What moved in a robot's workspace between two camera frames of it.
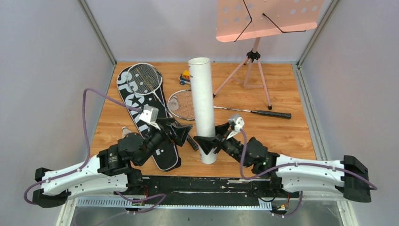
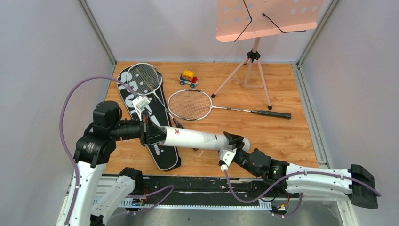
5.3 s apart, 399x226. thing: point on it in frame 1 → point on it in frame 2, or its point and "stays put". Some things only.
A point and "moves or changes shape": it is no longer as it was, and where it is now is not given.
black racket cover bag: x=141 y=89 stays put
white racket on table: x=179 y=106 stays put
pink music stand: x=240 y=20 stays put
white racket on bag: x=146 y=78 stays put
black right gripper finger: x=220 y=129 → x=236 y=141
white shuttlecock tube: x=202 y=94 moves or changes shape
